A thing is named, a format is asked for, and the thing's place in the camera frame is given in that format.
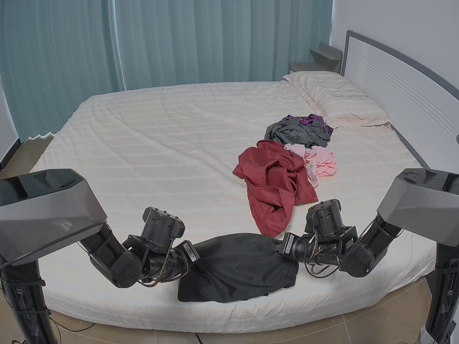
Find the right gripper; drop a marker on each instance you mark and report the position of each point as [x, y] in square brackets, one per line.
[289, 249]

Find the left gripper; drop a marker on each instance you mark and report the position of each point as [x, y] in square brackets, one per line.
[184, 258]

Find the black T-shirt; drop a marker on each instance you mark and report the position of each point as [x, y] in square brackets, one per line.
[236, 267]

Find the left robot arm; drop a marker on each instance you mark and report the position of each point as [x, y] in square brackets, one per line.
[53, 206]

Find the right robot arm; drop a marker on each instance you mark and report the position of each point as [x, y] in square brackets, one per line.
[419, 199]

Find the dark red shirt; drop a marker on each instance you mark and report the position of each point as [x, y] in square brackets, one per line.
[272, 177]

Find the pink garment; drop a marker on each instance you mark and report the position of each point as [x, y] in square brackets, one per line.
[322, 159]

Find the grey garment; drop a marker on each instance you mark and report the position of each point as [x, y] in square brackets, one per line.
[297, 133]

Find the bed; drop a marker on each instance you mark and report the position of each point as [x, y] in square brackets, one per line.
[161, 138]

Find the purple garment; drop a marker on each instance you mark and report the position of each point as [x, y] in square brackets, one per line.
[312, 121]

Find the cream pillow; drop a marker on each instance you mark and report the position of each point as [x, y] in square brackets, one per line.
[333, 95]

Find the grey bedside table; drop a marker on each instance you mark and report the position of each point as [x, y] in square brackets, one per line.
[322, 57]

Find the blue-green curtain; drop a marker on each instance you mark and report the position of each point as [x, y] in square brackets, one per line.
[215, 30]
[57, 48]

